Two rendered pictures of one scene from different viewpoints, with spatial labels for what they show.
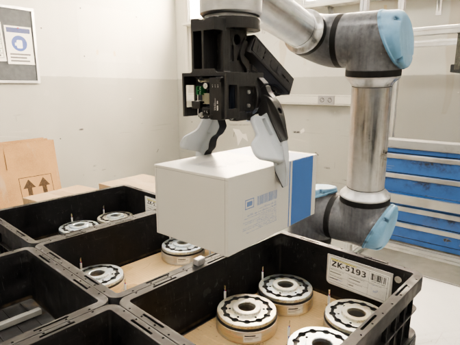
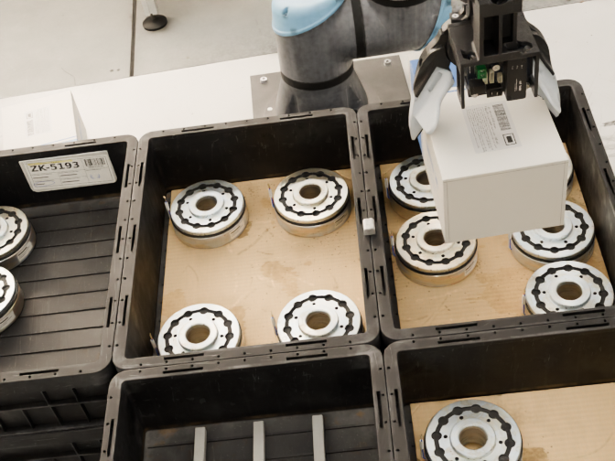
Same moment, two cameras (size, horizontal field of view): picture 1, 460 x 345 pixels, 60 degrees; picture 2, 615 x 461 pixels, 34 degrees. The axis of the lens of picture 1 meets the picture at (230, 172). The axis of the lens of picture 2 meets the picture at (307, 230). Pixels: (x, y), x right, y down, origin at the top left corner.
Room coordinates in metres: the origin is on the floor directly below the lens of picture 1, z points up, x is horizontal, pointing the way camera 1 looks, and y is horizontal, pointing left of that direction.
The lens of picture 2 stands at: (0.04, 0.60, 1.80)
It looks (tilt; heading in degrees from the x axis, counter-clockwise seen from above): 46 degrees down; 323
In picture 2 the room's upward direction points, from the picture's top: 11 degrees counter-clockwise
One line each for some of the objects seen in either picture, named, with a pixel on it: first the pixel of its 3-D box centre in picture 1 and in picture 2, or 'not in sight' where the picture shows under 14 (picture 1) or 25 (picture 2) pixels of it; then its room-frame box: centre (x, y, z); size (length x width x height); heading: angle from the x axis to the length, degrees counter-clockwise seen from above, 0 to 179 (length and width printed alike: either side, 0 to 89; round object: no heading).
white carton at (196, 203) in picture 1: (241, 191); (482, 135); (0.52, -0.02, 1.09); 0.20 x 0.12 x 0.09; 140
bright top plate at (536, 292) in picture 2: not in sight; (569, 294); (0.43, -0.06, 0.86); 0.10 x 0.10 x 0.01
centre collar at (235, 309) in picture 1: (246, 307); (435, 238); (0.61, -0.03, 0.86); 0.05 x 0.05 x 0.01
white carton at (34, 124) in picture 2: not in sight; (48, 155); (1.30, 0.14, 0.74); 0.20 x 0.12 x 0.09; 149
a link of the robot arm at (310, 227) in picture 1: (314, 209); (316, 23); (1.00, -0.22, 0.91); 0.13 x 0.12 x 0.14; 51
